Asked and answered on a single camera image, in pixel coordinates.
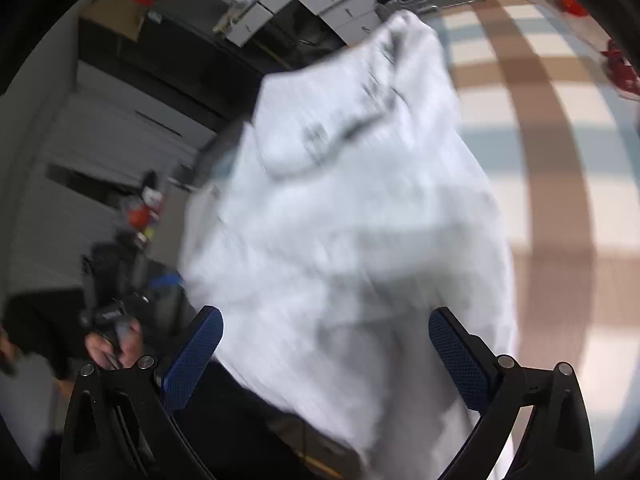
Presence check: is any grey sweatshirt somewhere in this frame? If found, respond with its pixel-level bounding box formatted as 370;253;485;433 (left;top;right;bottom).
177;10;521;480

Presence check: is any white drawer cabinet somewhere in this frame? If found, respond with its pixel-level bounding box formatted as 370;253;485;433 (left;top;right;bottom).
220;0;386;48

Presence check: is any checkered blanket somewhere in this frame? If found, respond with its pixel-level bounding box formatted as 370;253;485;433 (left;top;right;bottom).
425;0;640;466

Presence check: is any person's left forearm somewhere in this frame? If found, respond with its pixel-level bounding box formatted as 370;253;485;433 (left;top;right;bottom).
2;290;96;381

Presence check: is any cardboard box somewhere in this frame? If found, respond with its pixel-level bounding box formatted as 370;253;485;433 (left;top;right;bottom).
87;0;151;41

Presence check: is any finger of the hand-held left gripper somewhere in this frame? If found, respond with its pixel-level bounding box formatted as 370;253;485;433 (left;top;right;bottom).
145;270;186;293

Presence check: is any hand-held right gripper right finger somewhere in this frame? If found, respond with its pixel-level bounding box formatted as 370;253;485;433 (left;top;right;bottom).
428;306;596;480

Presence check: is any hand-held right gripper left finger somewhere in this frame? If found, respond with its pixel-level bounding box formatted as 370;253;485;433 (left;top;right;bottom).
61;305;225;480

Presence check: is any pair of red shoes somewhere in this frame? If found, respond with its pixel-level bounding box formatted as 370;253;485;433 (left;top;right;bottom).
600;40;640;98

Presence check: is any dark wardrobe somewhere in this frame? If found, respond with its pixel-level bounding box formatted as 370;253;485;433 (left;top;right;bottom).
77;0;301;126

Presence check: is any person's left hand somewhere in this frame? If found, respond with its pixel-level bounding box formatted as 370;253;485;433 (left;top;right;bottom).
84;320;144;371

